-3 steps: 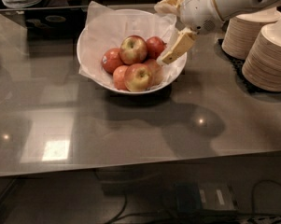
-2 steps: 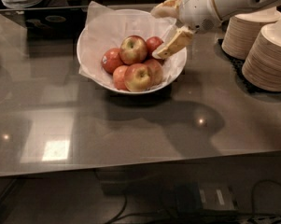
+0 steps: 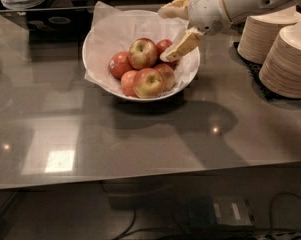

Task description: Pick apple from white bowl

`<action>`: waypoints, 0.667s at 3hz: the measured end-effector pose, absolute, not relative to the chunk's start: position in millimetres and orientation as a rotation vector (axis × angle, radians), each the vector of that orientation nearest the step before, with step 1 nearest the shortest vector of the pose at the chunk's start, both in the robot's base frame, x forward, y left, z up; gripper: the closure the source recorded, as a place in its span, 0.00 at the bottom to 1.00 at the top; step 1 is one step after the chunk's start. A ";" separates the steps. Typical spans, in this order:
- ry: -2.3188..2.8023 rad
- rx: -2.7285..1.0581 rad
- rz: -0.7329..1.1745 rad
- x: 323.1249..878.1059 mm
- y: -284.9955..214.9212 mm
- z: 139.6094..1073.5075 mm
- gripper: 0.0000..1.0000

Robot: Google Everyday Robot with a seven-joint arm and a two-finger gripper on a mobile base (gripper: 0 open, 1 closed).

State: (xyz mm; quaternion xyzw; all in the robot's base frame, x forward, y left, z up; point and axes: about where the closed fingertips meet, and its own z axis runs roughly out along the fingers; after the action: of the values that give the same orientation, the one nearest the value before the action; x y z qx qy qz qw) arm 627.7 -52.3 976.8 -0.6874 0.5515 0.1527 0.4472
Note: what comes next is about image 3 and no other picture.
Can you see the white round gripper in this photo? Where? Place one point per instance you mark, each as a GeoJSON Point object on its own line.
{"type": "Point", "coordinates": [207, 10]}

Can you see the yellow-red apple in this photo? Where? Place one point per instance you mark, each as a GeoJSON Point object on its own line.
{"type": "Point", "coordinates": [142, 53]}
{"type": "Point", "coordinates": [148, 83]}

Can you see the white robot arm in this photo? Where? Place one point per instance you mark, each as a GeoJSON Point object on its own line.
{"type": "Point", "coordinates": [239, 10]}

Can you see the back right red apple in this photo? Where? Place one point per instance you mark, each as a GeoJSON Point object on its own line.
{"type": "Point", "coordinates": [161, 46]}

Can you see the right middle pink apple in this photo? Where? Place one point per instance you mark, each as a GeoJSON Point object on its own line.
{"type": "Point", "coordinates": [168, 75]}

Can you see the pink apple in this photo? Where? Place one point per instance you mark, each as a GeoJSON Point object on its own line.
{"type": "Point", "coordinates": [127, 83]}
{"type": "Point", "coordinates": [168, 75]}

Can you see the white ceramic bowl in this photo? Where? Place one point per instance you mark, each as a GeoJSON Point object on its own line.
{"type": "Point", "coordinates": [190, 67]}

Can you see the white paper bowl liner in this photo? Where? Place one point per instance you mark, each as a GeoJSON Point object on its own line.
{"type": "Point", "coordinates": [113, 30]}

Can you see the left red apple with sticker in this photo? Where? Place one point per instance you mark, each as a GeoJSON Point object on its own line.
{"type": "Point", "coordinates": [119, 64]}

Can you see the front left pink apple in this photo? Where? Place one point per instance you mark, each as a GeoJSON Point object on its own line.
{"type": "Point", "coordinates": [127, 83]}

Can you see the back stack paper bowls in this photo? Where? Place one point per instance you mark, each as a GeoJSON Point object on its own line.
{"type": "Point", "coordinates": [260, 32]}

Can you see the stack paper bowls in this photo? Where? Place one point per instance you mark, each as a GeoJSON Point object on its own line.
{"type": "Point", "coordinates": [281, 70]}
{"type": "Point", "coordinates": [260, 32]}

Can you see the black rubber mat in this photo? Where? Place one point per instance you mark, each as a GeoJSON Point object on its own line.
{"type": "Point", "coordinates": [254, 69]}

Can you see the front stack paper bowls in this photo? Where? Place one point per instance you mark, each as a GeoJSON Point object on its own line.
{"type": "Point", "coordinates": [281, 70]}

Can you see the dark box under table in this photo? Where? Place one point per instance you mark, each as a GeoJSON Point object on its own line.
{"type": "Point", "coordinates": [205, 212]}

